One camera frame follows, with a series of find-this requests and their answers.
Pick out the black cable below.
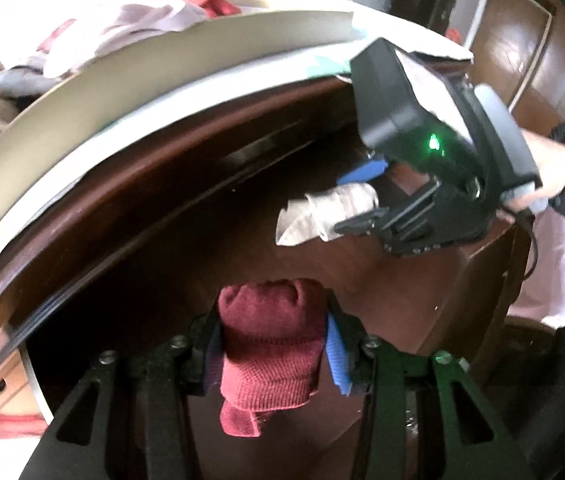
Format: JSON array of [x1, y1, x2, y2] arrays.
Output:
[[510, 210, 538, 281]]

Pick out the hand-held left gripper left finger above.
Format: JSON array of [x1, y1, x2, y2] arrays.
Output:
[[20, 305, 223, 480]]

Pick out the dark wooden drawer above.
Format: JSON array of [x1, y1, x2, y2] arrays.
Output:
[[12, 110, 538, 480]]

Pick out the pale grey underwear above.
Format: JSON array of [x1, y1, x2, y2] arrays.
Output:
[[276, 182, 381, 247]]

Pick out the pinkish red underwear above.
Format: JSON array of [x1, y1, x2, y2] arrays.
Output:
[[37, 19, 78, 53]]

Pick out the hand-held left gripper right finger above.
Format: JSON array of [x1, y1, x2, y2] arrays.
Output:
[[325, 292, 533, 480]]

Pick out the wooden bed frame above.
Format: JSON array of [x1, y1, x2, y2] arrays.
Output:
[[0, 80, 363, 361]]

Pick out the cream underwear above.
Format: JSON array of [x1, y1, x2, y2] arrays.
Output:
[[37, 2, 208, 78]]

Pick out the dark red knitted sock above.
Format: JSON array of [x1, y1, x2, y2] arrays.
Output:
[[217, 278, 331, 438]]

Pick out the wooden wardrobe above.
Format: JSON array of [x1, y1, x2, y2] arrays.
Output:
[[467, 0, 565, 131]]

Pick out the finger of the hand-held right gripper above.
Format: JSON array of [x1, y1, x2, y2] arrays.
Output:
[[335, 182, 473, 258], [337, 157, 391, 186]]

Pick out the person's pale pink pants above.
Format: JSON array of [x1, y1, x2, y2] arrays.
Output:
[[505, 205, 565, 346]]

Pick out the person's right hand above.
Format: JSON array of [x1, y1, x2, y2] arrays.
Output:
[[503, 127, 565, 211]]

